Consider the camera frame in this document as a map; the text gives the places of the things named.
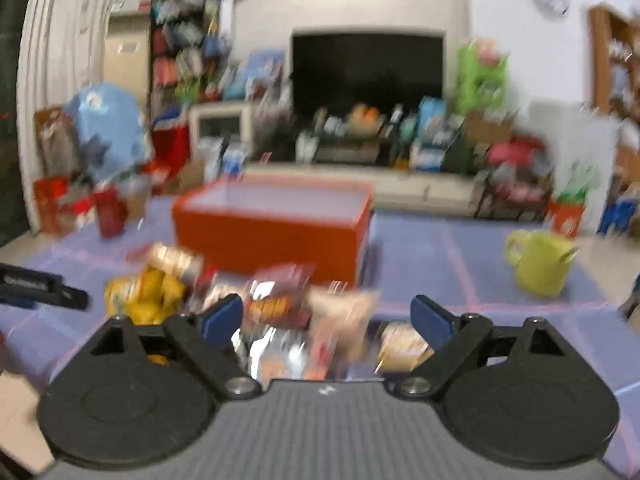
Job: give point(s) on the blue and white package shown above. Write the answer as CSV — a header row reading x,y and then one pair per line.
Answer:
x,y
431,115

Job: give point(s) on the white glass-door cabinet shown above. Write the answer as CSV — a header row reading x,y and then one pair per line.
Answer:
x,y
220,121

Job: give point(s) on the white TV stand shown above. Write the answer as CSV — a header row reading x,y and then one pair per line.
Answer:
x,y
400,185

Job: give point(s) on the red folding chair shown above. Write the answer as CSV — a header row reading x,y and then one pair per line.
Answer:
x,y
520,170

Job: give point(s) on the green mug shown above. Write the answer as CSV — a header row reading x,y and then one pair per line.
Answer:
x,y
542,265

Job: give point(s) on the brown snack packet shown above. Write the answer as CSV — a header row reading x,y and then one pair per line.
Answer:
x,y
282,292

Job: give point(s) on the blue star-print cloth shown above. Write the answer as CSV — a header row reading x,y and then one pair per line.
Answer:
x,y
107,125

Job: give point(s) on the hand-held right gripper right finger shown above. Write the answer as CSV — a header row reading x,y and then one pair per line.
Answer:
x,y
432,322

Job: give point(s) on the yellow snack packet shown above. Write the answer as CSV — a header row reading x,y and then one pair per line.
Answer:
x,y
142,295

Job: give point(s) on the black television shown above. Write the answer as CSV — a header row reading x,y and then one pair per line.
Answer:
x,y
367,72

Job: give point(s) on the blue boxes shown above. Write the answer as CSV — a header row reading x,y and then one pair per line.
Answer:
x,y
616,215

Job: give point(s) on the wooden shelf unit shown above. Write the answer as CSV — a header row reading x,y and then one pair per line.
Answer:
x,y
615,60

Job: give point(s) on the fruit bowl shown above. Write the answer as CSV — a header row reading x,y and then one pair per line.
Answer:
x,y
365,120

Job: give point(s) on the dark bookshelf with books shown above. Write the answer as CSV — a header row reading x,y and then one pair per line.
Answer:
x,y
185,40

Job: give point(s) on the red and white carton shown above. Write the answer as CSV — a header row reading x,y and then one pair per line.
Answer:
x,y
55,205

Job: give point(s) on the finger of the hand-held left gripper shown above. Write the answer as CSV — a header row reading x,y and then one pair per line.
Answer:
x,y
35,287

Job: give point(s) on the orange paper bag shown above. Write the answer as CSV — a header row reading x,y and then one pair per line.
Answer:
x,y
566,217

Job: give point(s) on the orange cardboard box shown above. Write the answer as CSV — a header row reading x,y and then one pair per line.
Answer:
x,y
270,235

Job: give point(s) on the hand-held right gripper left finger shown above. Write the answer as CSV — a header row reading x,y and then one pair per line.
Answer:
x,y
220,322

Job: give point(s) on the beige standing air conditioner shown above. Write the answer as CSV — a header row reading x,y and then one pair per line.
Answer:
x,y
125,60

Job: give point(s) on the silver snack packet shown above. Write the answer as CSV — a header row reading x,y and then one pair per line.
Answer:
x,y
272,352

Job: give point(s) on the red gift bag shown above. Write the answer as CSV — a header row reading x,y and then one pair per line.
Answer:
x,y
172,140

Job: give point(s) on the red drink can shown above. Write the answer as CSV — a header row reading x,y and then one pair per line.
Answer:
x,y
111,212

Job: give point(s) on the beige snack packet red edges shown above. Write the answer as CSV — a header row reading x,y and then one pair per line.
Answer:
x,y
345,320

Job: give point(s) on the tan snack packet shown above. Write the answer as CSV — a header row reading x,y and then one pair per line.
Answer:
x,y
172,262

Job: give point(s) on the clear plastic jar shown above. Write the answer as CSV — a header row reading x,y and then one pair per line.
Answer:
x,y
135,197

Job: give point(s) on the white and blue sack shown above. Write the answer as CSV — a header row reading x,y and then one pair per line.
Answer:
x,y
235,160

